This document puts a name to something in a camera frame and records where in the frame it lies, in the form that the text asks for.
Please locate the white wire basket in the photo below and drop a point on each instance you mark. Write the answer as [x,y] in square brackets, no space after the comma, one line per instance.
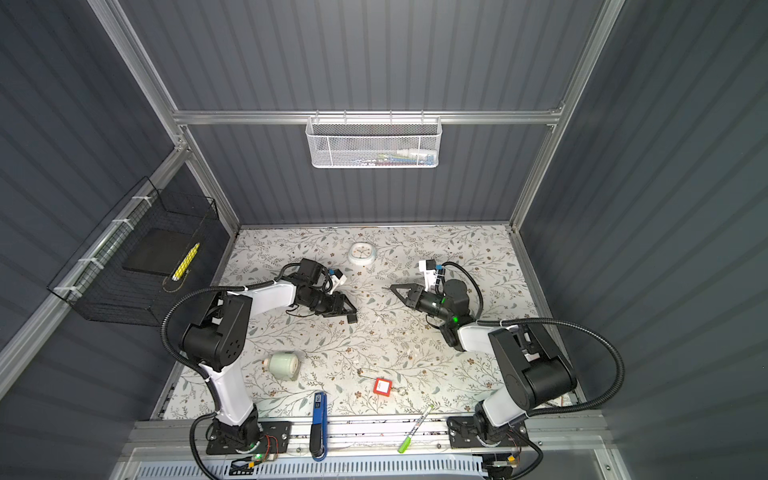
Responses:
[392,143]

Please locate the red padlock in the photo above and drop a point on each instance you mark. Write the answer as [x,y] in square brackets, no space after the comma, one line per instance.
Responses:
[382,387]

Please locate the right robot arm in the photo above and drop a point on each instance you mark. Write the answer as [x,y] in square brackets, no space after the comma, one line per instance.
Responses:
[533,368]

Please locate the white vent strip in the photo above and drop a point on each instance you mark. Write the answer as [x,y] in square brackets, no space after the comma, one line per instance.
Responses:
[362,467]

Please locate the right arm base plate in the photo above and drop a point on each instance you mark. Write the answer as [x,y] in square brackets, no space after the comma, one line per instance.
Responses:
[466,432]

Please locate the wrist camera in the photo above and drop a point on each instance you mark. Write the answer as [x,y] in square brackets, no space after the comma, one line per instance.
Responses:
[337,278]
[431,271]

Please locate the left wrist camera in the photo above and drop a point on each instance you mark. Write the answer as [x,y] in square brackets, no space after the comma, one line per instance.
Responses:
[337,278]

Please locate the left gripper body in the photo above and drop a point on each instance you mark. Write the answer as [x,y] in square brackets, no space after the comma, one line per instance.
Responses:
[323,302]

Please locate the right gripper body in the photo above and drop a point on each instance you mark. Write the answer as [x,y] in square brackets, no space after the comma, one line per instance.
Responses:
[431,304]

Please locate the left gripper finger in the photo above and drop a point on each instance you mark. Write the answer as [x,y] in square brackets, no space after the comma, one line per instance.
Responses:
[341,314]
[343,305]

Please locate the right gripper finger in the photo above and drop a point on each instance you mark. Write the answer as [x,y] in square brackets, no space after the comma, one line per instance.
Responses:
[409,299]
[395,288]

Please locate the pale green cup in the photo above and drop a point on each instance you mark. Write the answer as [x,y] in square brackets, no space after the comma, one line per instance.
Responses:
[283,366]

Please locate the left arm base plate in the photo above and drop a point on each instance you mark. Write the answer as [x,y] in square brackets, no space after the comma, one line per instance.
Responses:
[255,437]

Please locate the blue utility knife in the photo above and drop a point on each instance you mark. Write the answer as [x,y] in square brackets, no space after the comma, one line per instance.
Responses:
[319,428]

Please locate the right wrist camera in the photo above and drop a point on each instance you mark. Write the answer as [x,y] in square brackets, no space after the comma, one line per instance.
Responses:
[431,271]

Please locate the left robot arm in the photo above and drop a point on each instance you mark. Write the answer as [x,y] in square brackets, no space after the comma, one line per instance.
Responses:
[213,342]

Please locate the black wire basket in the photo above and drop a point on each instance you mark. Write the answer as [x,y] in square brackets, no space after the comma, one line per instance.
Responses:
[96,286]

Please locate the black pad in basket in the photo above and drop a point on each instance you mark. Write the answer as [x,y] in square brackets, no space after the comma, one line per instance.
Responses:
[159,252]

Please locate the green marker pen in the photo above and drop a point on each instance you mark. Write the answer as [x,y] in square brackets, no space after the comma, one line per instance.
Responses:
[405,444]

